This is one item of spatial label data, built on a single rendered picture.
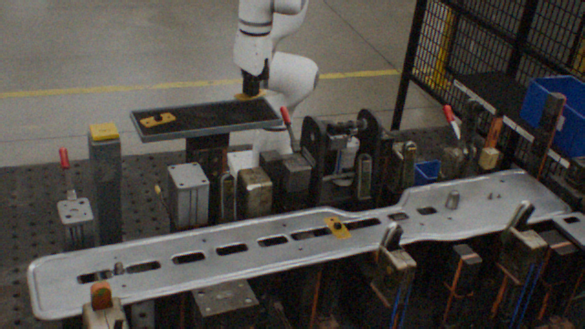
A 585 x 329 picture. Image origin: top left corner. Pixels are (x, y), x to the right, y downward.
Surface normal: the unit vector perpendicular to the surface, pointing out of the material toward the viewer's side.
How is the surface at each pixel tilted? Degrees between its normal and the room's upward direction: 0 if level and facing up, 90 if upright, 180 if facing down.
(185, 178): 0
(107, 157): 90
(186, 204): 90
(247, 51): 90
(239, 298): 0
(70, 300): 0
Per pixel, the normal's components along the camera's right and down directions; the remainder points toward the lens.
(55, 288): 0.10, -0.84
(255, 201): 0.40, 0.52
